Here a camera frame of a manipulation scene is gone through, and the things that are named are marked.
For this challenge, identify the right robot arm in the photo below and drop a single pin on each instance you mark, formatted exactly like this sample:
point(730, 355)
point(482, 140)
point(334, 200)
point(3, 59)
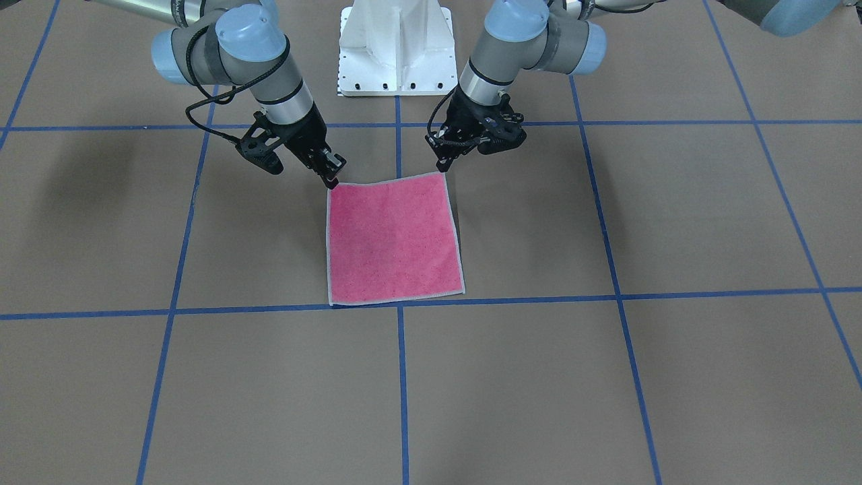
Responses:
point(224, 48)

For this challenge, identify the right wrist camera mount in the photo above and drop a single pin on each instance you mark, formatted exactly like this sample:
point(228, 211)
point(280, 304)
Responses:
point(259, 144)

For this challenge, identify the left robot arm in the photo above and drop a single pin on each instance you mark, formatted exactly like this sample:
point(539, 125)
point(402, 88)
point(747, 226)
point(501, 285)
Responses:
point(562, 37)

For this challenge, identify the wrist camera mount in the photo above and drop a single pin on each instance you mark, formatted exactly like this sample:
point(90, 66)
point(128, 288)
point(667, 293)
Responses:
point(501, 127)
point(259, 144)

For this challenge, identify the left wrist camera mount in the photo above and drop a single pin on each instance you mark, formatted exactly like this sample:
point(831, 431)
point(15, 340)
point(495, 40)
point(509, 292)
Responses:
point(501, 127)

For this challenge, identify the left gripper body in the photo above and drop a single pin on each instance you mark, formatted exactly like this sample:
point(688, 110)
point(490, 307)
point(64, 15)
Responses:
point(470, 114)

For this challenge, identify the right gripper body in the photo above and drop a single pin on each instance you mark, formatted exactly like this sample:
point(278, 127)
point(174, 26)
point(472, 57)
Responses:
point(302, 139)

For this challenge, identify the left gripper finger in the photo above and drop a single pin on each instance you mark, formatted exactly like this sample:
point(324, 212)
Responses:
point(439, 142)
point(445, 159)

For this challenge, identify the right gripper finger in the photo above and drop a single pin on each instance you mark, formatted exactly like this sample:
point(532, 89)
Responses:
point(329, 180)
point(333, 162)

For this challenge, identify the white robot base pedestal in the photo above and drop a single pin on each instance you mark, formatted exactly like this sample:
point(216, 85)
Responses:
point(396, 48)

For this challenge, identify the pink and grey towel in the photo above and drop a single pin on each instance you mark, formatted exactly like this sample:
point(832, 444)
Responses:
point(392, 241)

